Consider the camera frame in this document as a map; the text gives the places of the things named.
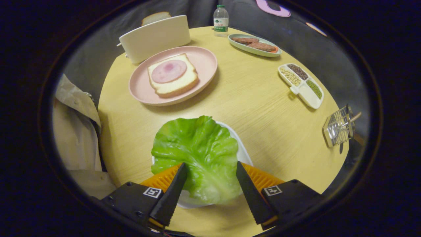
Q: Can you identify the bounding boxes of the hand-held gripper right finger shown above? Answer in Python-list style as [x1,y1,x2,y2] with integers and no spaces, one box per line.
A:
[236,161,324,231]

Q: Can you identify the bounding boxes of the clear water bottle green cap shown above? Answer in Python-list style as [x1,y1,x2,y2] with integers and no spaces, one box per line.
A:
[213,5,229,37]

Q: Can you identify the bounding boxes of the cream toaster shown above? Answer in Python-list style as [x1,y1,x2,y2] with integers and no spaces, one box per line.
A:
[117,15,191,64]

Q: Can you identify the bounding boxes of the plain bread slice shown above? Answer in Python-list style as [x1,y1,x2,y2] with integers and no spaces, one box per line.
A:
[141,12,171,26]

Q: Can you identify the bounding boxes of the pile of pale soybeans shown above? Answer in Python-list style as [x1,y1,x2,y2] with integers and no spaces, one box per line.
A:
[280,68,301,87]

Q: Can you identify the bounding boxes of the bread slice under ham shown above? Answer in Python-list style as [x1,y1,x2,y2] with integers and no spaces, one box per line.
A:
[147,53,199,98]

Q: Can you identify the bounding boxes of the brown-handled utensil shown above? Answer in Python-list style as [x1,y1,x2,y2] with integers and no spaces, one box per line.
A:
[342,112,362,127]

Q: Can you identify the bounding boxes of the white plate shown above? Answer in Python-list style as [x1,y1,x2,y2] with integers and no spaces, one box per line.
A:
[152,121,254,209]

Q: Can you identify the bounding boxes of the pile of dark seeds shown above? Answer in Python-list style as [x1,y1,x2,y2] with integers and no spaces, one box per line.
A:
[287,64,309,80]

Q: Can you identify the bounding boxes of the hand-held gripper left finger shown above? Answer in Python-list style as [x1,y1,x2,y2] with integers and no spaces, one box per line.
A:
[100,162,188,231]

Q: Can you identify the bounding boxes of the brown meat patty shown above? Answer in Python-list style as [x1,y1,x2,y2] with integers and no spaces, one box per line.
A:
[231,37,260,45]
[247,42,277,52]

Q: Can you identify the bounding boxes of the pile of green beans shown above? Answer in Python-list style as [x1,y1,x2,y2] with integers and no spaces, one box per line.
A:
[307,80,323,99]

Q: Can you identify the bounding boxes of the person's beige clothing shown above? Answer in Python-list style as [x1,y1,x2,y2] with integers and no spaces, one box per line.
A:
[53,74,116,198]

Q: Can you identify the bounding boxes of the green lettuce leaf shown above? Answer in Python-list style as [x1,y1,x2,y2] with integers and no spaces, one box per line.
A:
[151,115,244,204]

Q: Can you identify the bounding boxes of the white divided dish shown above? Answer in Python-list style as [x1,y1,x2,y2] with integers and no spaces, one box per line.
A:
[278,63,324,109]

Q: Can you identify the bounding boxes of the pink plate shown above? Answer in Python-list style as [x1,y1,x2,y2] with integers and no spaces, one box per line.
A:
[128,46,218,106]

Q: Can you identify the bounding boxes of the wire cutlery basket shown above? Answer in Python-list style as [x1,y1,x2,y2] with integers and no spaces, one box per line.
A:
[322,105,356,148]

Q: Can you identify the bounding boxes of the light blue plate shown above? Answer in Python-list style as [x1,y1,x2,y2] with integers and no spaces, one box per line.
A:
[228,34,283,58]

